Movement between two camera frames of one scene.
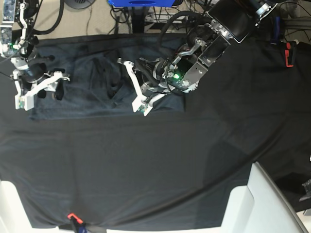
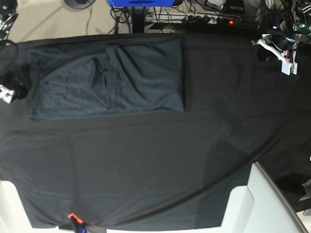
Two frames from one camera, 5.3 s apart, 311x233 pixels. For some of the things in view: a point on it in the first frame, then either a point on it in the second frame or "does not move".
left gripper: (37, 76) -> (16, 85)
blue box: (142, 3) does not move
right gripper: (150, 77) -> (285, 50)
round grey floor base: (79, 4) does not move
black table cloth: (168, 169) does not move
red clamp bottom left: (77, 223) does not move
